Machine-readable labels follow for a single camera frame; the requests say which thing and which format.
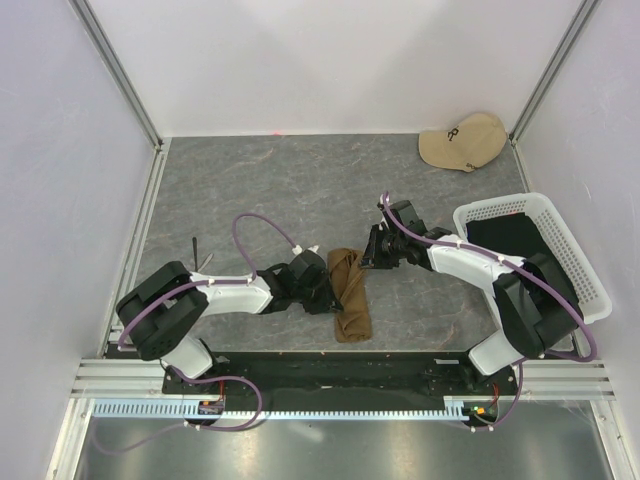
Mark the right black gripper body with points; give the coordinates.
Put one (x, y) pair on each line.
(387, 246)

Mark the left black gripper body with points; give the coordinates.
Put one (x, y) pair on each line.
(316, 298)

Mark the brown cloth napkin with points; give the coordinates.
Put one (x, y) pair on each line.
(352, 323)

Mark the silver fork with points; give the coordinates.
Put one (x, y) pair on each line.
(207, 260)

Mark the black spoon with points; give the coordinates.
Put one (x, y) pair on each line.
(195, 253)

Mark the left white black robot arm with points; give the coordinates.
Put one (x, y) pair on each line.
(159, 314)

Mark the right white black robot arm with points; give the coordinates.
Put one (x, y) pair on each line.
(535, 304)

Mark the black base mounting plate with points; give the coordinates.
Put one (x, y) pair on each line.
(436, 374)

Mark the black cloth in basket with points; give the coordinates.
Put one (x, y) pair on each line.
(517, 235)

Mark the beige baseball cap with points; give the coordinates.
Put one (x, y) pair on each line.
(471, 144)

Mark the white plastic basket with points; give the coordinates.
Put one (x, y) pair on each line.
(594, 302)

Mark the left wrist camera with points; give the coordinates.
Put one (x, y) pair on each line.
(308, 269)

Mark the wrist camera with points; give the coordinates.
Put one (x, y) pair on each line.
(308, 269)
(405, 213)

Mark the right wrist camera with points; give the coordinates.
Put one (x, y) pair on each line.
(405, 213)

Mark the light blue cable duct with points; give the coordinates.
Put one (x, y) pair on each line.
(183, 409)

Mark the front aluminium rail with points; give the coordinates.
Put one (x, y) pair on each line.
(543, 380)

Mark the right aluminium frame post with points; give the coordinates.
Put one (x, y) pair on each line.
(578, 23)

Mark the aluminium frame post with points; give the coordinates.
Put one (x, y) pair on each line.
(106, 51)
(578, 23)

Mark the left aluminium frame post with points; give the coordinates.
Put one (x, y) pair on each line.
(106, 51)

